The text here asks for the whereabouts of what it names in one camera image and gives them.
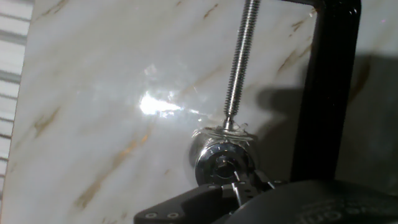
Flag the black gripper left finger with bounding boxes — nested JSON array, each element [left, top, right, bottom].
[[134, 183, 243, 224]]

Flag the marble pattern board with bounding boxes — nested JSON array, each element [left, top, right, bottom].
[[0, 0, 398, 224]]

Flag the black C-clamp with steel screw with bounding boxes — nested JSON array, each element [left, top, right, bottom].
[[222, 0, 363, 183]]

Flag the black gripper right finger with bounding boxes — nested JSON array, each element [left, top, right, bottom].
[[245, 169, 284, 200]]

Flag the silver metal jar lid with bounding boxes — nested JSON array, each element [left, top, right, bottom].
[[195, 142, 256, 187]]

